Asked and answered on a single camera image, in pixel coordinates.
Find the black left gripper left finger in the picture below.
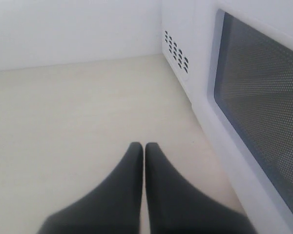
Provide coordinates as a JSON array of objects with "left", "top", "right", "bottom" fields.
[{"left": 38, "top": 142, "right": 144, "bottom": 234}]

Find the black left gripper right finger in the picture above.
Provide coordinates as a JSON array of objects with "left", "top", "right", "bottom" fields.
[{"left": 145, "top": 142, "right": 254, "bottom": 234}]

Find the white microwave door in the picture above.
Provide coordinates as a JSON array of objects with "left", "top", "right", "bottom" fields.
[{"left": 191, "top": 0, "right": 293, "bottom": 234}]

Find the white microwave oven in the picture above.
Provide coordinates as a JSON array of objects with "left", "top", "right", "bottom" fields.
[{"left": 160, "top": 0, "right": 293, "bottom": 108}]

